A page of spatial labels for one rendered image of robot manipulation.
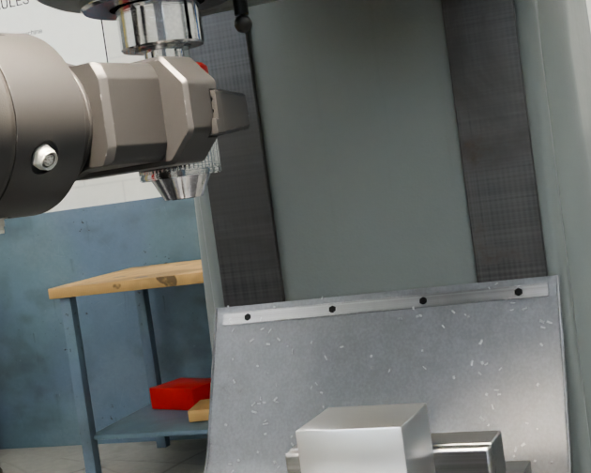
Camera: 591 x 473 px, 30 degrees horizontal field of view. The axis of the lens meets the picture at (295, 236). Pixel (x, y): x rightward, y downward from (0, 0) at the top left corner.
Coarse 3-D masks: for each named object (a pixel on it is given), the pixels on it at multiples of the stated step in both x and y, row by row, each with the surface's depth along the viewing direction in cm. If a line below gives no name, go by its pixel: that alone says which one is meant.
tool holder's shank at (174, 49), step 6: (144, 48) 60; (150, 48) 60; (156, 48) 60; (162, 48) 60; (168, 48) 61; (174, 48) 61; (180, 48) 61; (186, 48) 62; (138, 54) 62; (144, 54) 61; (150, 54) 61; (156, 54) 60; (162, 54) 60; (168, 54) 60; (174, 54) 61; (180, 54) 61
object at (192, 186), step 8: (184, 176) 60; (192, 176) 60; (200, 176) 61; (208, 176) 62; (160, 184) 61; (168, 184) 60; (176, 184) 60; (184, 184) 60; (192, 184) 61; (200, 184) 61; (160, 192) 61; (168, 192) 61; (176, 192) 61; (184, 192) 61; (192, 192) 61; (200, 192) 61; (168, 200) 61
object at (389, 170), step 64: (320, 0) 97; (384, 0) 95; (448, 0) 92; (512, 0) 91; (576, 0) 107; (256, 64) 99; (320, 64) 97; (384, 64) 95; (448, 64) 93; (512, 64) 91; (576, 64) 98; (256, 128) 99; (320, 128) 98; (384, 128) 96; (448, 128) 94; (512, 128) 92; (576, 128) 94; (256, 192) 100; (320, 192) 98; (384, 192) 96; (448, 192) 94; (512, 192) 92; (576, 192) 93; (256, 256) 100; (320, 256) 99; (384, 256) 97; (448, 256) 95; (512, 256) 93; (576, 256) 93; (576, 320) 93; (576, 384) 93; (576, 448) 93
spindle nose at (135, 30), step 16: (144, 0) 59; (160, 0) 59; (176, 0) 59; (192, 0) 60; (128, 16) 60; (144, 16) 59; (160, 16) 59; (176, 16) 59; (192, 16) 60; (128, 32) 60; (144, 32) 59; (160, 32) 59; (176, 32) 59; (192, 32) 60; (128, 48) 60
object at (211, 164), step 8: (216, 144) 61; (208, 152) 60; (216, 152) 61; (208, 160) 60; (216, 160) 61; (160, 168) 60; (168, 168) 60; (176, 168) 60; (184, 168) 60; (192, 168) 60; (200, 168) 60; (208, 168) 60; (216, 168) 61; (144, 176) 60; (152, 176) 60; (160, 176) 60; (168, 176) 60; (176, 176) 60
